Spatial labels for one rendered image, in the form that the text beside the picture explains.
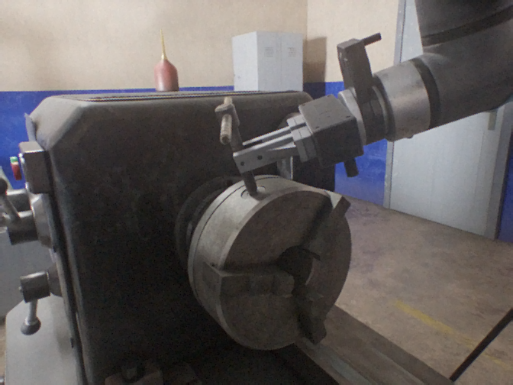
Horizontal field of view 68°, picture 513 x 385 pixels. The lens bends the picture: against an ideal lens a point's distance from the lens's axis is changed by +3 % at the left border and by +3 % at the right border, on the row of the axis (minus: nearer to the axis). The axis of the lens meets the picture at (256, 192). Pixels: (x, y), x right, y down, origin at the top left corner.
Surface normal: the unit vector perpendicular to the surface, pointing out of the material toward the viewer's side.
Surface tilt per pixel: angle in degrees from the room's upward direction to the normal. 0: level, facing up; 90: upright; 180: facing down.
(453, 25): 105
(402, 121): 112
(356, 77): 100
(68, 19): 90
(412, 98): 87
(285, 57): 90
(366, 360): 0
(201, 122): 90
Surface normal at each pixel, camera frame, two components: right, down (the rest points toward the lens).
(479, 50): -0.26, 0.42
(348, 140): 0.02, 0.44
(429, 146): -0.84, 0.18
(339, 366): -0.65, -0.51
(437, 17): -0.79, 0.45
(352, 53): -0.11, 0.08
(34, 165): 0.54, 0.22
